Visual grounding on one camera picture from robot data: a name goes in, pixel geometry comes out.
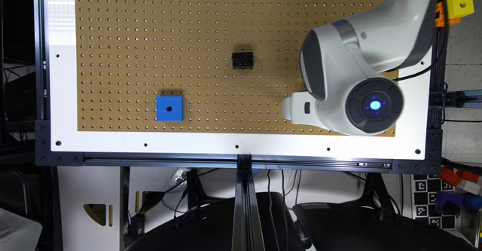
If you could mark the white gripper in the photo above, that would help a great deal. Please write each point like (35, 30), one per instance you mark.
(304, 109)

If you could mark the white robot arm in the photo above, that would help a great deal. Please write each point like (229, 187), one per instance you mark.
(342, 66)

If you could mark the black block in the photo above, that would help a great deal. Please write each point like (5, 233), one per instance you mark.
(242, 60)

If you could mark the blue block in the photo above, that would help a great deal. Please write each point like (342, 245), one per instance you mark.
(170, 108)

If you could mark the orange block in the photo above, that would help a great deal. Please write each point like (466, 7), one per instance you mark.
(440, 19)

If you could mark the yellow block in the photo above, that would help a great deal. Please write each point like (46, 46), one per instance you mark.
(459, 8)

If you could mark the black chair right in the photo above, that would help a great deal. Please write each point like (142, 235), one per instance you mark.
(346, 227)

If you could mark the black chair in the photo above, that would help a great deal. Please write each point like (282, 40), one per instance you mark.
(213, 230)
(346, 227)

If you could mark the black white marker board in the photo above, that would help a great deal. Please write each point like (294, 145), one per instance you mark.
(424, 190)

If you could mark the black chair left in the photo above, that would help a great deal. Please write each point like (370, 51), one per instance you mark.
(213, 230)

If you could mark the brown pegboard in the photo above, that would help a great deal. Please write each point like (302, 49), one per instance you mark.
(131, 51)

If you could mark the pile of coloured blocks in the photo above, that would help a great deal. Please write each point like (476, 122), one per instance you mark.
(467, 192)

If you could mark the white cabinet panel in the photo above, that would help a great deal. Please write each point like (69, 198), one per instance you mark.
(91, 209)

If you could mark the black aluminium table frame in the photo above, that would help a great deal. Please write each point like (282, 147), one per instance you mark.
(415, 148)

